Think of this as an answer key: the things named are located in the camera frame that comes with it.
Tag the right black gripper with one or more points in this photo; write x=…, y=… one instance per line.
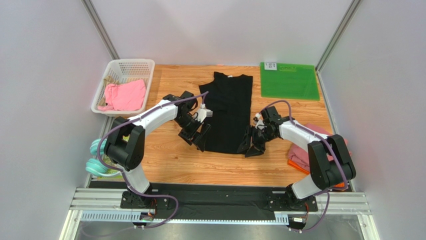
x=257, y=138

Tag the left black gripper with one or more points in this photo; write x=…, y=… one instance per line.
x=188, y=136

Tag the black floral t shirt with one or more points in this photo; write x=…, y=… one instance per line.
x=229, y=98

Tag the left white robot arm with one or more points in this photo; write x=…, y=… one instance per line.
x=125, y=142

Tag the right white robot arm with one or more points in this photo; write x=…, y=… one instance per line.
x=330, y=162

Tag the folded orange t shirt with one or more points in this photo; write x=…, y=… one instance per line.
x=307, y=172

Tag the folded pink t shirt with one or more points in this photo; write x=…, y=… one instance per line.
x=300, y=156

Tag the green cutting mat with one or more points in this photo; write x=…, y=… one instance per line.
x=289, y=81

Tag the light pink shirt in basket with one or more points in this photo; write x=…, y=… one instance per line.
x=125, y=97

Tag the white label sticker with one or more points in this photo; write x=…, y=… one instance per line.
x=270, y=66

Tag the white plastic basket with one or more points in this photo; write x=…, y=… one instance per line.
x=122, y=72

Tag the teal headphones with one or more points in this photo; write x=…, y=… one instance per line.
x=95, y=167

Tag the beige cloth in basket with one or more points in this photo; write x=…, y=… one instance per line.
x=109, y=80

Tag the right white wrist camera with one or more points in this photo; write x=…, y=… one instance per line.
x=258, y=123

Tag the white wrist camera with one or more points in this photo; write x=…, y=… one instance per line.
x=258, y=123
x=202, y=113

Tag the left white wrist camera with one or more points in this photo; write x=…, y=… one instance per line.
x=202, y=113

